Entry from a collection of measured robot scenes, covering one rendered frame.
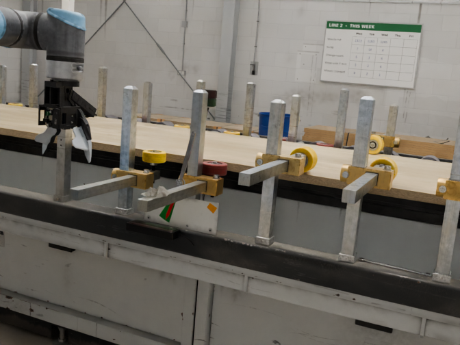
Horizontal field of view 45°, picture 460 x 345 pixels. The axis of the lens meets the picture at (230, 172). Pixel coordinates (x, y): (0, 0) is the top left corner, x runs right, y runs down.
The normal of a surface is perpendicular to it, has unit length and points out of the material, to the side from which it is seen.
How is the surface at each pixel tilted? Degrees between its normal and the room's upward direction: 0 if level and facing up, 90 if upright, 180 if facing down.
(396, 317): 90
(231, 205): 90
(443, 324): 90
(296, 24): 90
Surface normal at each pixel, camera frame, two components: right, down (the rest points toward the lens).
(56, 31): -0.14, 0.13
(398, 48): -0.42, 0.12
